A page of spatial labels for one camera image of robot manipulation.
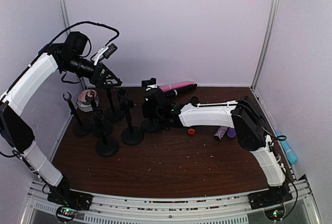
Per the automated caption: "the light blue microphone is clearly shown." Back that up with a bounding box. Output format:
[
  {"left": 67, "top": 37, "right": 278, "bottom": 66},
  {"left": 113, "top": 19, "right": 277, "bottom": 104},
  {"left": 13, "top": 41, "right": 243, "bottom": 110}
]
[{"left": 275, "top": 131, "right": 298, "bottom": 165}]

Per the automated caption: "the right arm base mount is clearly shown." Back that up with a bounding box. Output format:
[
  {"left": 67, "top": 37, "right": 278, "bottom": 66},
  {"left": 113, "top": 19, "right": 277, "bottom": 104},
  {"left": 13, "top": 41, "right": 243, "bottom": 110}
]
[{"left": 248, "top": 190, "right": 293, "bottom": 222}]

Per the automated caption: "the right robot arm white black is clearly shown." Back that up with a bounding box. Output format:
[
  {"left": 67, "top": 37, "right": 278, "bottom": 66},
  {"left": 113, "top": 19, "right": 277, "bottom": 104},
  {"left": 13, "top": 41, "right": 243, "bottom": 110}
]
[{"left": 142, "top": 86, "right": 292, "bottom": 204}]

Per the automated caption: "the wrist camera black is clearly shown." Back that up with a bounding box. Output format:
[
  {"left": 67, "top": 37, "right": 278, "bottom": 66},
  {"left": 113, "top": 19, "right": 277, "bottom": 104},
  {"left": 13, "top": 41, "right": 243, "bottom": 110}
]
[
  {"left": 141, "top": 78, "right": 158, "bottom": 91},
  {"left": 103, "top": 43, "right": 118, "bottom": 59}
]

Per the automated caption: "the black stand of purple mic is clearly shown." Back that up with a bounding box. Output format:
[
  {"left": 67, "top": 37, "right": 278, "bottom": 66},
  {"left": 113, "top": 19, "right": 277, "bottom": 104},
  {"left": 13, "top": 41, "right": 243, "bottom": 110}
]
[{"left": 104, "top": 89, "right": 125, "bottom": 122}]

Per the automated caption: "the black stand of blue mic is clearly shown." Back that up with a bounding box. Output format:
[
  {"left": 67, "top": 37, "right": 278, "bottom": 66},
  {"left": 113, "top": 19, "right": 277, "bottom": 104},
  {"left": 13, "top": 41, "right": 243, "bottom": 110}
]
[{"left": 95, "top": 132, "right": 119, "bottom": 157}]

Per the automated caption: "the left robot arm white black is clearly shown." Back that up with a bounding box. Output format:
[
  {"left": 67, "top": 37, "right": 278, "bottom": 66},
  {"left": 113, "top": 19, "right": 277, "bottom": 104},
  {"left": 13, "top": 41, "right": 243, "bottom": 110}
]
[{"left": 1, "top": 32, "right": 122, "bottom": 205}]

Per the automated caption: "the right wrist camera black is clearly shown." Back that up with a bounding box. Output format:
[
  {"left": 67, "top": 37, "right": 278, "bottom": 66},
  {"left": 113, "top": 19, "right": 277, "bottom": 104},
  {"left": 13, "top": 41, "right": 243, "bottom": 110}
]
[{"left": 141, "top": 78, "right": 158, "bottom": 91}]

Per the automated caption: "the tape roll at back left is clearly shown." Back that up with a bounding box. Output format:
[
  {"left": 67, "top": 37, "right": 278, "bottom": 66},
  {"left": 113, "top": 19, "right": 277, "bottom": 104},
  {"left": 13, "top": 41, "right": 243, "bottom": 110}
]
[{"left": 76, "top": 89, "right": 99, "bottom": 113}]

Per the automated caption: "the purple microphone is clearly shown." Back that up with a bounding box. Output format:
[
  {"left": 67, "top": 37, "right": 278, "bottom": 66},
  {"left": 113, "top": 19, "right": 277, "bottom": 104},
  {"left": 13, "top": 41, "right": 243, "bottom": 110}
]
[{"left": 227, "top": 128, "right": 237, "bottom": 138}]

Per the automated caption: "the right aluminium corner post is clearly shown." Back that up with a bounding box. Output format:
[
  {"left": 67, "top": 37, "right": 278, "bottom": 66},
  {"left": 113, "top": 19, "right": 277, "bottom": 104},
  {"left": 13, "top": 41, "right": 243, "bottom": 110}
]
[{"left": 251, "top": 0, "right": 280, "bottom": 91}]

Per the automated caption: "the front aluminium rail frame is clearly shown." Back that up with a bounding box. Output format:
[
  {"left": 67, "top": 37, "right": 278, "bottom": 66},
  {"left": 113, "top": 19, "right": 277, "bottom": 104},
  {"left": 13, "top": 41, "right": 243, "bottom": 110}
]
[{"left": 19, "top": 179, "right": 323, "bottom": 223}]

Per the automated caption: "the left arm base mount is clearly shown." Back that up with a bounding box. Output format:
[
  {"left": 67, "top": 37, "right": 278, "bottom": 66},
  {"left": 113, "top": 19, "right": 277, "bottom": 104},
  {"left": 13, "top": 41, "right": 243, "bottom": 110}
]
[{"left": 47, "top": 191, "right": 93, "bottom": 223}]

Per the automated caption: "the black mic white ring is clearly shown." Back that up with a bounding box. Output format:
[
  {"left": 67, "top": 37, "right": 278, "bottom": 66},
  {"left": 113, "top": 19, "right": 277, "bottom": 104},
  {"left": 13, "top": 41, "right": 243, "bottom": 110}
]
[{"left": 165, "top": 83, "right": 198, "bottom": 100}]

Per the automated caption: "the pink microphone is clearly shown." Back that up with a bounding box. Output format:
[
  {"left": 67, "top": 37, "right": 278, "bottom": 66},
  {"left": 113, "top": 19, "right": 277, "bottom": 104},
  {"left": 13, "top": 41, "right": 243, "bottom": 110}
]
[{"left": 159, "top": 81, "right": 194, "bottom": 92}]

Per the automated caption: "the glitter mic silver head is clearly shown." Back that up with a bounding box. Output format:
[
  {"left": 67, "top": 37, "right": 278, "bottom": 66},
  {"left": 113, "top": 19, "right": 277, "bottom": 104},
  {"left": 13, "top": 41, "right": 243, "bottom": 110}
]
[{"left": 214, "top": 126, "right": 228, "bottom": 141}]

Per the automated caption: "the left arm braided black cable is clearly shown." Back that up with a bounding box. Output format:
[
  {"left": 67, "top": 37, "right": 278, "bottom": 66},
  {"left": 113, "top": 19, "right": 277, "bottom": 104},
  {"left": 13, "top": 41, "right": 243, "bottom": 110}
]
[{"left": 31, "top": 21, "right": 120, "bottom": 61}]

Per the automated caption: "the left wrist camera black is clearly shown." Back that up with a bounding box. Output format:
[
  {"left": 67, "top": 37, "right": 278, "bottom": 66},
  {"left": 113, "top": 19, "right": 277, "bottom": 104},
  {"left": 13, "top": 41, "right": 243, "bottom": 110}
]
[{"left": 103, "top": 43, "right": 118, "bottom": 59}]

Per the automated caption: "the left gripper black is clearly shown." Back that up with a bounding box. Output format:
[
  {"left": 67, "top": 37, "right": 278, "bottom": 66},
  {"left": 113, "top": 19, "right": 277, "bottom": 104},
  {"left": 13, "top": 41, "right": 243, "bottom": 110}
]
[{"left": 61, "top": 54, "right": 121, "bottom": 88}]

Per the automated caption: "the black stand of glitter mic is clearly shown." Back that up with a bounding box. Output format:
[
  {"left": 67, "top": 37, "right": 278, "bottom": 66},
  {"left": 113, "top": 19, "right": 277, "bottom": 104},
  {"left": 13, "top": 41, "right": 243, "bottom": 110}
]
[{"left": 118, "top": 88, "right": 144, "bottom": 146}]

